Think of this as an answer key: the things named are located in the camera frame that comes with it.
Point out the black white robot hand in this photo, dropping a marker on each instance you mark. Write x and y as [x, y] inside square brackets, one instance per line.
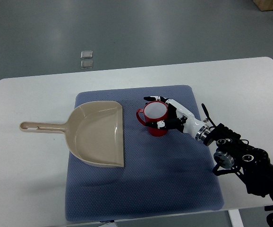
[179, 118]

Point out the red cup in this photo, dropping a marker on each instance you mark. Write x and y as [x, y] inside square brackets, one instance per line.
[152, 112]

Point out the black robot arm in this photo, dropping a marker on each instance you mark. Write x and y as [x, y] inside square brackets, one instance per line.
[235, 155]

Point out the beige plastic dustpan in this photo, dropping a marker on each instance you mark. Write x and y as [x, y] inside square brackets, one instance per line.
[94, 133]

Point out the blue textured mat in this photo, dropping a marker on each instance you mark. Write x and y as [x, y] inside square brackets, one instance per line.
[162, 175]

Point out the white table leg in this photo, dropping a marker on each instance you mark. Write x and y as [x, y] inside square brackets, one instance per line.
[235, 218]

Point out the upper metal floor plate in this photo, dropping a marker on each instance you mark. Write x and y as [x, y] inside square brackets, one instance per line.
[86, 54]

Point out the wooden box corner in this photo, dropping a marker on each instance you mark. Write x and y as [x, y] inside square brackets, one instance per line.
[264, 5]

